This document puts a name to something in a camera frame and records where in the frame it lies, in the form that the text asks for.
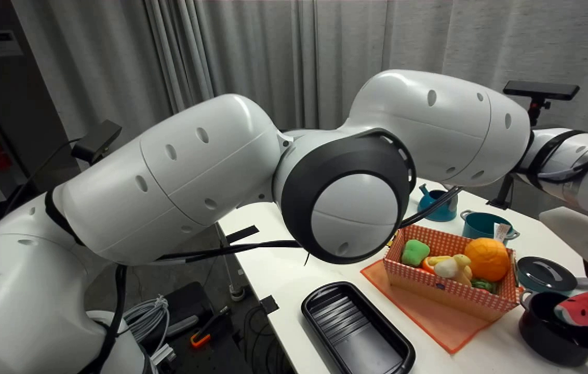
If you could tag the toy watermelon slice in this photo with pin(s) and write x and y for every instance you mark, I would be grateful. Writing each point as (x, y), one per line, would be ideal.
(579, 310)

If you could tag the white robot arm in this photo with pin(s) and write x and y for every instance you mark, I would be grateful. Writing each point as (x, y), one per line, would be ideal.
(201, 158)

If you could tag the dark grey pot lid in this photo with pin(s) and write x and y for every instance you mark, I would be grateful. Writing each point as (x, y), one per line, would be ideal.
(542, 275)

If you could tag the black pot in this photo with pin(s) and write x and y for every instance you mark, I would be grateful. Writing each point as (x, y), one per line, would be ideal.
(555, 344)

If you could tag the small teal pot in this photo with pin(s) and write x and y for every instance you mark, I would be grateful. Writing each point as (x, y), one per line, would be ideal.
(481, 225)

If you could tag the orange striped basket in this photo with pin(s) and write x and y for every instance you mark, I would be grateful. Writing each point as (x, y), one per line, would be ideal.
(445, 291)

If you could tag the orange toy fruit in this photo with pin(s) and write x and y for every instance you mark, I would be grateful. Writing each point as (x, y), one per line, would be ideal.
(487, 260)

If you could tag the small green toy vegetable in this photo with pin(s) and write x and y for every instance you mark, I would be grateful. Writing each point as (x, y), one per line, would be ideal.
(484, 285)

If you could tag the yellow white toy food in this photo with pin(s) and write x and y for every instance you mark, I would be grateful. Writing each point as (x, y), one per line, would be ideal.
(448, 268)

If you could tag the orange place mat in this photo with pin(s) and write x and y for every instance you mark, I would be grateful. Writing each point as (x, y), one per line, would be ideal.
(438, 324)

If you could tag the teal toy kettle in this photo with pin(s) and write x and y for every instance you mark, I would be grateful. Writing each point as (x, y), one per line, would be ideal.
(438, 209)

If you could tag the green toy vegetable block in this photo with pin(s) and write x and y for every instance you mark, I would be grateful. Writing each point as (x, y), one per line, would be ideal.
(414, 251)

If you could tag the black ridged baking tray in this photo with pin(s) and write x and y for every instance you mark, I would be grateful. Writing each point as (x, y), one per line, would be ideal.
(356, 332)

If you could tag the black tape strip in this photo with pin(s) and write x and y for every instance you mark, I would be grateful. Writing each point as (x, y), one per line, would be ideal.
(241, 234)
(268, 303)

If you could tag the dark grey cabinet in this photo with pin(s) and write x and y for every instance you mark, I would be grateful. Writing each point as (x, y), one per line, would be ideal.
(9, 89)

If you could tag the black camera tripod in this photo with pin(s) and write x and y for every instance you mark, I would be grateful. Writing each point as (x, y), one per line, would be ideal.
(540, 89)

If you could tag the black camera on stand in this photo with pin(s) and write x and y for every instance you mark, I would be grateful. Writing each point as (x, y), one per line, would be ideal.
(96, 137)

